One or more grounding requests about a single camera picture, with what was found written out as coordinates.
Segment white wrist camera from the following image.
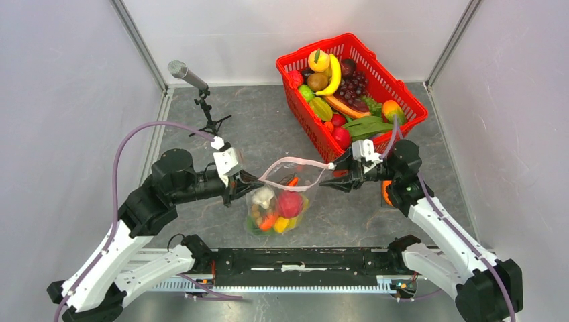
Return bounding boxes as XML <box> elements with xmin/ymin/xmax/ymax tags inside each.
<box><xmin>351</xmin><ymin>139</ymin><xmax>383</xmax><ymax>174</ymax></box>
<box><xmin>211</xmin><ymin>136</ymin><xmax>243</xmax><ymax>187</ymax></box>

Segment white mushroom toy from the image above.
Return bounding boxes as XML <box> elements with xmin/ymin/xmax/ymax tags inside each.
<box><xmin>252</xmin><ymin>186</ymin><xmax>276</xmax><ymax>210</ymax></box>

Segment black microphone tripod stand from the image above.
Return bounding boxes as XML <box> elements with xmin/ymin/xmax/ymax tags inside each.
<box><xmin>194</xmin><ymin>89</ymin><xmax>232</xmax><ymax>136</ymax></box>

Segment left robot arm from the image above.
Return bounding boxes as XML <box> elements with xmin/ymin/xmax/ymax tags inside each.
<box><xmin>47</xmin><ymin>149</ymin><xmax>262</xmax><ymax>321</ymax></box>

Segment yellow banana bunch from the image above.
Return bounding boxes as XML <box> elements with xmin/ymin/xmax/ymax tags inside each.
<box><xmin>272</xmin><ymin>196</ymin><xmax>309</xmax><ymax>234</ymax></box>

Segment brown twig nut bunch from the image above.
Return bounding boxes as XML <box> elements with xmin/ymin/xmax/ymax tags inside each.
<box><xmin>251</xmin><ymin>204</ymin><xmax>265</xmax><ymax>228</ymax></box>

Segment dark grape bunch toy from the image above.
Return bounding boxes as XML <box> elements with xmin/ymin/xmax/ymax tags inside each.
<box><xmin>334</xmin><ymin>58</ymin><xmax>368</xmax><ymax>103</ymax></box>

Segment red strawberry toy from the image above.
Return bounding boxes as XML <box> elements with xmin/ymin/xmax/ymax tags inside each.
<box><xmin>287</xmin><ymin>70</ymin><xmax>304</xmax><ymax>89</ymax></box>

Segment red tomato toy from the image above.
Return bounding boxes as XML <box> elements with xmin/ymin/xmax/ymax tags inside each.
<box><xmin>331</xmin><ymin>127</ymin><xmax>352</xmax><ymax>151</ymax></box>

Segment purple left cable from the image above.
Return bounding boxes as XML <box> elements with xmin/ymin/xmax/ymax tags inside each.
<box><xmin>53</xmin><ymin>121</ymin><xmax>243</xmax><ymax>322</ymax></box>

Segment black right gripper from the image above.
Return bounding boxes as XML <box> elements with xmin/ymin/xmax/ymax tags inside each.
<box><xmin>318</xmin><ymin>147</ymin><xmax>399</xmax><ymax>193</ymax></box>

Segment yellow green starfruit toy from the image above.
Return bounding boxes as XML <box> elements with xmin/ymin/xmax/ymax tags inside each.
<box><xmin>309</xmin><ymin>97</ymin><xmax>333</xmax><ymax>121</ymax></box>

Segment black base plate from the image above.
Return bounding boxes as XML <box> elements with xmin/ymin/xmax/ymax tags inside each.
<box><xmin>190</xmin><ymin>247</ymin><xmax>414</xmax><ymax>287</ymax></box>

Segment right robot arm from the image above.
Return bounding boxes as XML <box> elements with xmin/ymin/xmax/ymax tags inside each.
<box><xmin>320</xmin><ymin>139</ymin><xmax>523</xmax><ymax>321</ymax></box>

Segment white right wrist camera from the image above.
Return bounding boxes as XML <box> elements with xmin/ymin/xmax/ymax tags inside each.
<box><xmin>351</xmin><ymin>139</ymin><xmax>383</xmax><ymax>174</ymax></box>

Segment grey microphone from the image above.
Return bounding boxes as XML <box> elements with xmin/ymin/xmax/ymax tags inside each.
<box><xmin>167</xmin><ymin>60</ymin><xmax>209</xmax><ymax>91</ymax></box>

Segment single yellow banana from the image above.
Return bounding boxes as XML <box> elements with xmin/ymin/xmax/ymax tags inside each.
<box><xmin>315</xmin><ymin>54</ymin><xmax>342</xmax><ymax>96</ymax></box>

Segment orange carrot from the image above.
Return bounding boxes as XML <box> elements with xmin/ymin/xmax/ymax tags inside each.
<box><xmin>260</xmin><ymin>191</ymin><xmax>283</xmax><ymax>233</ymax></box>

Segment green leaf vegetable toy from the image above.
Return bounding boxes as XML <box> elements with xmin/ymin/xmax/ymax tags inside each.
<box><xmin>342</xmin><ymin>116</ymin><xmax>393</xmax><ymax>141</ymax></box>

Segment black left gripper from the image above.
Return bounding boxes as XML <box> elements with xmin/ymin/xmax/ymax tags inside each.
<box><xmin>172</xmin><ymin>168</ymin><xmax>265</xmax><ymax>207</ymax></box>

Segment red apple toy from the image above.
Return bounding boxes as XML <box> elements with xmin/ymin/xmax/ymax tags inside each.
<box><xmin>277</xmin><ymin>191</ymin><xmax>303</xmax><ymax>219</ymax></box>

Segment mango toy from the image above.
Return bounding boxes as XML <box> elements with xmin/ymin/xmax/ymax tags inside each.
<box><xmin>382</xmin><ymin>100</ymin><xmax>407</xmax><ymax>125</ymax></box>

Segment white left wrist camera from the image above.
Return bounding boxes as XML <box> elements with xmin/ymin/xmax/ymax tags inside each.
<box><xmin>211</xmin><ymin>136</ymin><xmax>243</xmax><ymax>187</ymax></box>

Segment green lime toy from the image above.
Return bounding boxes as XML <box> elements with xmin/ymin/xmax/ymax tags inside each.
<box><xmin>297</xmin><ymin>84</ymin><xmax>315</xmax><ymax>103</ymax></box>

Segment red pepper toy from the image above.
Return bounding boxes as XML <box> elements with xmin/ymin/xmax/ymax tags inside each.
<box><xmin>330</xmin><ymin>113</ymin><xmax>347</xmax><ymax>127</ymax></box>

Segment clear pink zip top bag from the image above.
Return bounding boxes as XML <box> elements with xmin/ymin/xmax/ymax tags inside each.
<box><xmin>245</xmin><ymin>157</ymin><xmax>335</xmax><ymax>235</ymax></box>

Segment red plastic basket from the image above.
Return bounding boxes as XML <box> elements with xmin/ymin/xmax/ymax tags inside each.
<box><xmin>276</xmin><ymin>33</ymin><xmax>428</xmax><ymax>162</ymax></box>

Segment brown potato toy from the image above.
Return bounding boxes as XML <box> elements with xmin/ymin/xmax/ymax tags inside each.
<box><xmin>307</xmin><ymin>72</ymin><xmax>329</xmax><ymax>92</ymax></box>

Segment papaya slice toy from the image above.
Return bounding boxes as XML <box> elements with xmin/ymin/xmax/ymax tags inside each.
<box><xmin>323</xmin><ymin>95</ymin><xmax>371</xmax><ymax>119</ymax></box>

